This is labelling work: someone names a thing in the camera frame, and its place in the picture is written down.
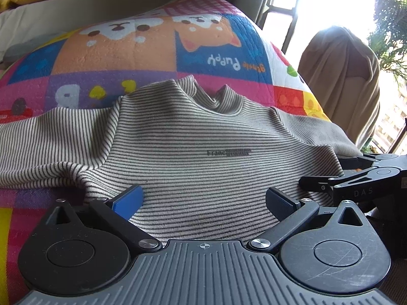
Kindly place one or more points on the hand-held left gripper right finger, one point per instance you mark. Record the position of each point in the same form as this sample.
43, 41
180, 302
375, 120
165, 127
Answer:
279, 201

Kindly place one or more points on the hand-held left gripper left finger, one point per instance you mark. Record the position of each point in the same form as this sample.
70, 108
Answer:
128, 201

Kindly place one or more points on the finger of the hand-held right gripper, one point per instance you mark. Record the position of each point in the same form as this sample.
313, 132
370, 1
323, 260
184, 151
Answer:
378, 159
330, 182

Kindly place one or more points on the striped grey sweater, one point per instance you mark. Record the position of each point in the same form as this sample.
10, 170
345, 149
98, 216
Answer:
190, 133

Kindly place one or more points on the building outside window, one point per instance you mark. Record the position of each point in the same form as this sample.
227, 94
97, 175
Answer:
392, 117

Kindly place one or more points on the beige cloth-covered chair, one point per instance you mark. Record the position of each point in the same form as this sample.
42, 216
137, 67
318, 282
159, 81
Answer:
340, 79

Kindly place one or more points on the green leafy plant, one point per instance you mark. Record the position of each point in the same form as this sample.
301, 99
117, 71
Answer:
389, 22

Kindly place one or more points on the colourful printed play mat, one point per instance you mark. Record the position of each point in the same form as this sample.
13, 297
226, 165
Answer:
127, 54

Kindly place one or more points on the grey cloth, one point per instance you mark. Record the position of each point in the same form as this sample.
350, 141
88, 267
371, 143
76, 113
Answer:
22, 50

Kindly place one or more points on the white cushion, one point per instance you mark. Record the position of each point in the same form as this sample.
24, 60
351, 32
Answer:
38, 25

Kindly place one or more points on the dark window frame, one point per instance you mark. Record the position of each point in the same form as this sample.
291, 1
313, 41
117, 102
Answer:
286, 9

